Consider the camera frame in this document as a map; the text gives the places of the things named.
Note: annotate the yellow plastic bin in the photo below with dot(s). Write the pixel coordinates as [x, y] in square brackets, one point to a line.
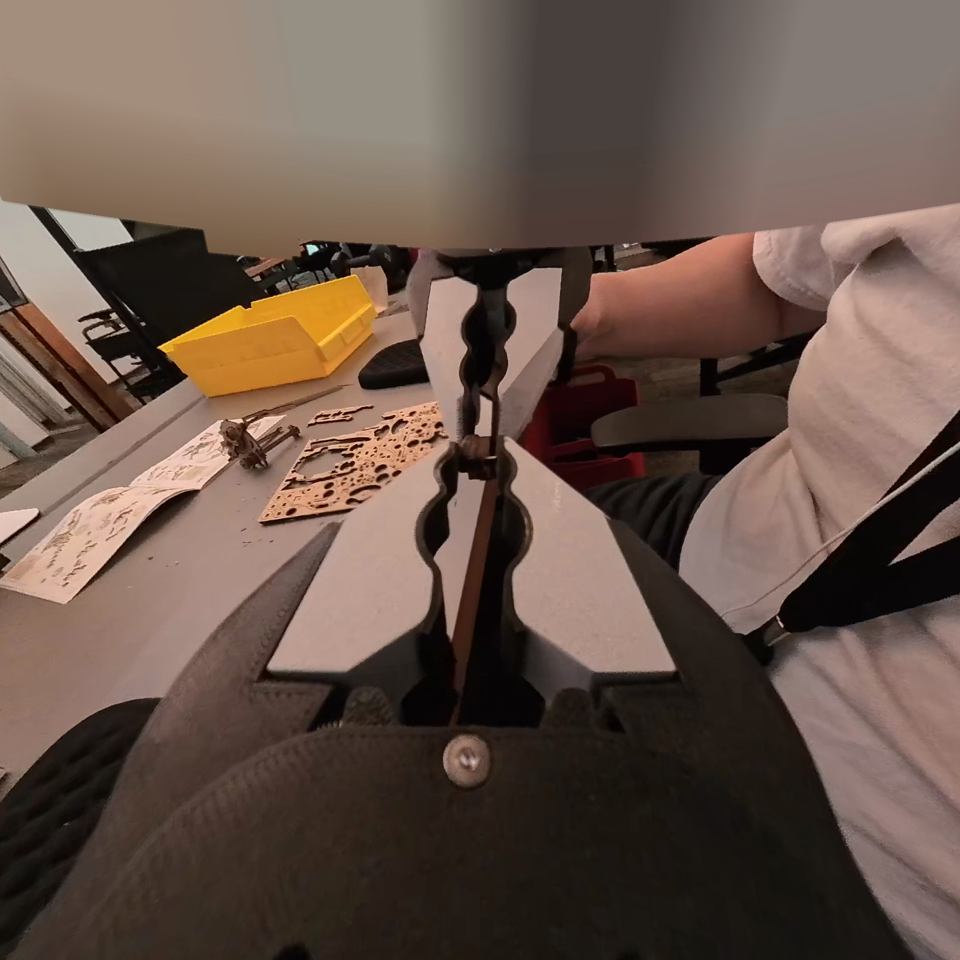
[262, 345]

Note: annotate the metal tweezers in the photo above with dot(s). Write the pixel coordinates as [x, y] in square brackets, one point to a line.
[300, 401]

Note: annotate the white card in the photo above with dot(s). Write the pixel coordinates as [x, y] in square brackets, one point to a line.
[15, 525]

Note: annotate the black partition panel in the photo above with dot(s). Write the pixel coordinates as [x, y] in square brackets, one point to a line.
[172, 277]

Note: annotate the red plastic basket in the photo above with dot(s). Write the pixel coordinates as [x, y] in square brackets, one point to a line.
[592, 420]

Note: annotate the small wooden cutout piece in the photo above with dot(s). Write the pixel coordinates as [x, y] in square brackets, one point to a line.
[337, 415]

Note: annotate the person's white shirt torso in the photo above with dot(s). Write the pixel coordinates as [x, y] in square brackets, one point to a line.
[862, 450]

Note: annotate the black chair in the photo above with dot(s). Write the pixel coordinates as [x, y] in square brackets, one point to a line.
[124, 345]

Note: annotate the thin wooden stick part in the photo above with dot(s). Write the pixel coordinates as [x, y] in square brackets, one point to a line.
[472, 585]

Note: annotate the person's dark trousers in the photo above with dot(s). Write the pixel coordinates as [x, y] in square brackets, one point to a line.
[652, 510]

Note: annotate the assembled wooden gear model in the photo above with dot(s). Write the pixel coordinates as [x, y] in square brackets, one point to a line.
[247, 442]

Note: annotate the round wooden gear part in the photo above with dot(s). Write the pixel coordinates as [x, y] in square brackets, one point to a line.
[475, 451]

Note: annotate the person's right forearm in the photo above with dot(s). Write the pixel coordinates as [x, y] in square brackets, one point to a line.
[675, 300]

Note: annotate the printed instruction booklet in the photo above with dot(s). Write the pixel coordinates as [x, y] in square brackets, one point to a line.
[97, 525]

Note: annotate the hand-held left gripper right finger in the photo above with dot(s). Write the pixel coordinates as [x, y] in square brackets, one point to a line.
[592, 592]

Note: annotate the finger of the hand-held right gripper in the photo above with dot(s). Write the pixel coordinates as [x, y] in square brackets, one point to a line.
[536, 337]
[442, 337]

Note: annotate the black textured wrist rest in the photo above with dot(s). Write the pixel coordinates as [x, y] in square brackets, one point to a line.
[394, 367]
[52, 795]

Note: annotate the perforated wooden parts sheet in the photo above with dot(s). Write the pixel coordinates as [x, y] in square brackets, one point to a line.
[352, 465]

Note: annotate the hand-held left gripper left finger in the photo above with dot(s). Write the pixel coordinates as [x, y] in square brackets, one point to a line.
[352, 585]

